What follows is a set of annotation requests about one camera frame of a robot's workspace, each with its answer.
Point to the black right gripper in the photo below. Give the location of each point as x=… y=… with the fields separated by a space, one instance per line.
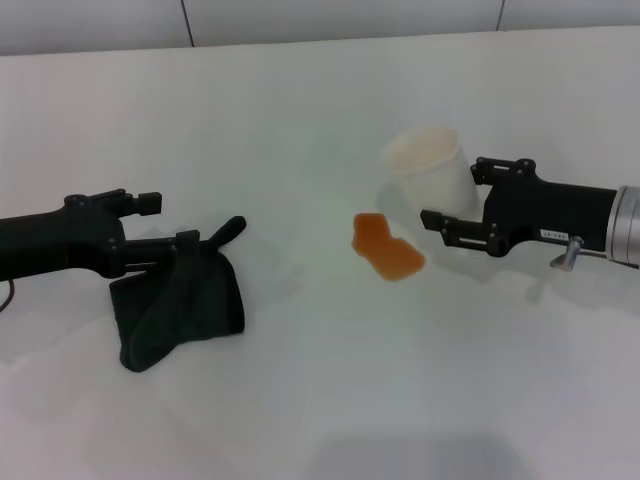
x=550 y=220

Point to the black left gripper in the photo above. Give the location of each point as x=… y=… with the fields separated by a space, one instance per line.
x=60 y=240

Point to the white paper cup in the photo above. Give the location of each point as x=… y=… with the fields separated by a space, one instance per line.
x=435 y=170

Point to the dark blue rag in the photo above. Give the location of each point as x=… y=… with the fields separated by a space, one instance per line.
x=195 y=300

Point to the brown liquid stain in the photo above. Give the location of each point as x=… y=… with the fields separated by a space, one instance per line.
x=387 y=250

